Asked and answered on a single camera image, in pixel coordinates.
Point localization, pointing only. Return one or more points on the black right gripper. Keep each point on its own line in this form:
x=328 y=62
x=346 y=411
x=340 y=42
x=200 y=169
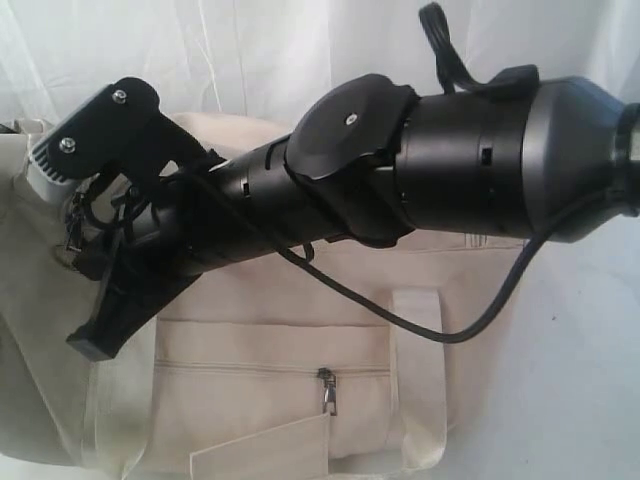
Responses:
x=204 y=216

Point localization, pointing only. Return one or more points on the beige fabric duffel bag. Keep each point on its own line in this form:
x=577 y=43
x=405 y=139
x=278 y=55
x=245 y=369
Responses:
x=254 y=372

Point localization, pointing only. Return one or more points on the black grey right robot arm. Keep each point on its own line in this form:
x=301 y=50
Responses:
x=371 y=161

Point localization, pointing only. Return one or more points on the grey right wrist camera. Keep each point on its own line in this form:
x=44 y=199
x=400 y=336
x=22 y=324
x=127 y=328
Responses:
x=42 y=174

